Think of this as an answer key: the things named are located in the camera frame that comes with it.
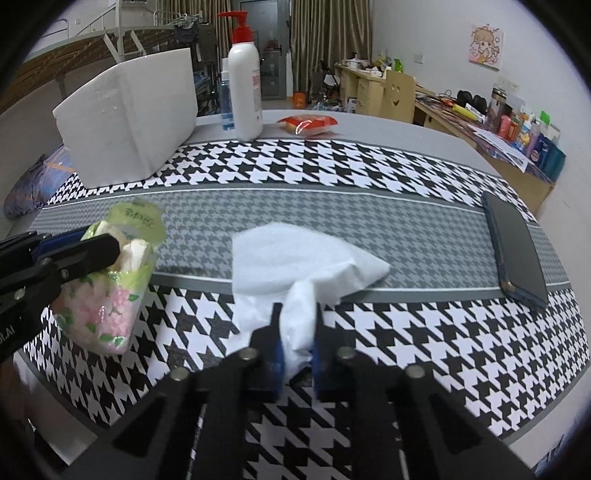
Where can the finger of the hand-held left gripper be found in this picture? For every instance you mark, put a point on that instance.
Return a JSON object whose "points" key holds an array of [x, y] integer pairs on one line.
{"points": [[60, 242], [87, 256]]}

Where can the dark thermos bottle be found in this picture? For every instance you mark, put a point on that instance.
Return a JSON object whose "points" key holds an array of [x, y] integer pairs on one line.
{"points": [[496, 108]]}

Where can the pink wall poster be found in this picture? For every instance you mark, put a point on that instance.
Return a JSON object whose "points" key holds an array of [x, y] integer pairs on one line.
{"points": [[485, 46]]}

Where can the brown curtain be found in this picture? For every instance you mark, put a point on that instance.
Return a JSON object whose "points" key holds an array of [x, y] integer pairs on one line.
{"points": [[332, 37], [194, 7]]}

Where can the grey metal bunk bed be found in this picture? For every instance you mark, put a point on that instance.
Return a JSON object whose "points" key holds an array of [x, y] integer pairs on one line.
{"points": [[69, 55]]}

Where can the black bag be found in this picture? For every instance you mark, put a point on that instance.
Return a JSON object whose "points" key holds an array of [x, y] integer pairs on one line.
{"points": [[471, 100]]}

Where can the orange box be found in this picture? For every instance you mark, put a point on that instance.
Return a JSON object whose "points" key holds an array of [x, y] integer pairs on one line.
{"points": [[300, 100]]}

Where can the wooden smiley chair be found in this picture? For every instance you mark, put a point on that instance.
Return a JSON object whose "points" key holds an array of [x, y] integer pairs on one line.
{"points": [[398, 94]]}

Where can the floral tissue pack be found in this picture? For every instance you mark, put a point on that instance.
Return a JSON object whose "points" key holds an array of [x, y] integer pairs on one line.
{"points": [[101, 314]]}

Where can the light wooden desk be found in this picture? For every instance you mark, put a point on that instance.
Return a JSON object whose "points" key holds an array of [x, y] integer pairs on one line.
{"points": [[364, 90], [508, 180]]}

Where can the printed leaflet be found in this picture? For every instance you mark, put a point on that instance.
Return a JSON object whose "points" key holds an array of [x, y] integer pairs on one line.
{"points": [[501, 147]]}

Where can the row of toiletry bottles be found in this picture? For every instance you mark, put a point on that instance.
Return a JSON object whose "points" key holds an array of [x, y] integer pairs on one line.
{"points": [[535, 143]]}

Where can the red snack packet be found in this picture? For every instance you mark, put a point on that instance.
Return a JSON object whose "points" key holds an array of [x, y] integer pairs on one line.
{"points": [[314, 122]]}

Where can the white red pump bottle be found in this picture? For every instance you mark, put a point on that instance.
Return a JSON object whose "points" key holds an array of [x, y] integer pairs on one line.
{"points": [[244, 92]]}

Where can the blue white carton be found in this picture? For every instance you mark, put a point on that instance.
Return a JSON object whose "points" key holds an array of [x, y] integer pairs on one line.
{"points": [[351, 105]]}

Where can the green packet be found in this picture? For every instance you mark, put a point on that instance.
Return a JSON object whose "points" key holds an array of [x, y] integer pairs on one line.
{"points": [[397, 65]]}

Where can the houndstooth tablecloth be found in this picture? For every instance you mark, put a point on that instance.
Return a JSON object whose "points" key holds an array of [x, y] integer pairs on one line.
{"points": [[415, 230]]}

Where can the white tissue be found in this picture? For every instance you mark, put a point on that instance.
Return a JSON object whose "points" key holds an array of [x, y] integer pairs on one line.
{"points": [[286, 258]]}

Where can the blue clear spray bottle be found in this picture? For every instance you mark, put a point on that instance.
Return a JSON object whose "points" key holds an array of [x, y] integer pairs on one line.
{"points": [[226, 106]]}

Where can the white foam box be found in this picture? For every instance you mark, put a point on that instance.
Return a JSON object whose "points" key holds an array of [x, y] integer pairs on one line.
{"points": [[129, 120]]}

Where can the dark hanging clothes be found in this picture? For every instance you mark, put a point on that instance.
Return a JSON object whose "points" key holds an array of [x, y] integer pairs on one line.
{"points": [[189, 30]]}

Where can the dark flat phone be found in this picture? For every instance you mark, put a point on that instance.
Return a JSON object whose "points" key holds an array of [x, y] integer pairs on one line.
{"points": [[512, 244]]}

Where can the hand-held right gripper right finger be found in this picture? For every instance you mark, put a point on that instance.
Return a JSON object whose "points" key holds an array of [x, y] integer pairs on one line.
{"points": [[319, 369]]}

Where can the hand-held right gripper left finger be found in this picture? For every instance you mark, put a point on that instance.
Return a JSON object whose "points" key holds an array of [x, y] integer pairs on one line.
{"points": [[276, 369]]}

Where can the glass balcony door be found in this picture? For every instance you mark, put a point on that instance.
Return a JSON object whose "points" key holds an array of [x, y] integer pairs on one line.
{"points": [[272, 50]]}

